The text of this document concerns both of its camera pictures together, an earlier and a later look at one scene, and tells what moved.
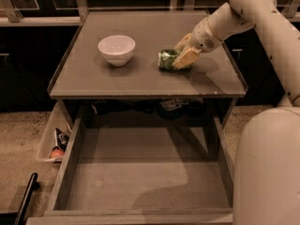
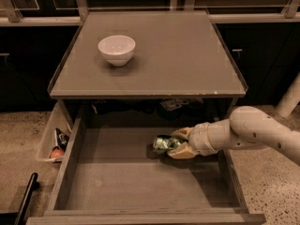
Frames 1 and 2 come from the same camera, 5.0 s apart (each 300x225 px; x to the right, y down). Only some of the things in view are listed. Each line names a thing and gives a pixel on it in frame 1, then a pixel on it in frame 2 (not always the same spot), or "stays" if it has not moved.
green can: [166, 59] -> [163, 143]
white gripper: [202, 37] -> [198, 139]
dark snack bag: [62, 139] stays
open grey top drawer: [142, 176] stays
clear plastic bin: [55, 137] stays
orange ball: [56, 153] stays
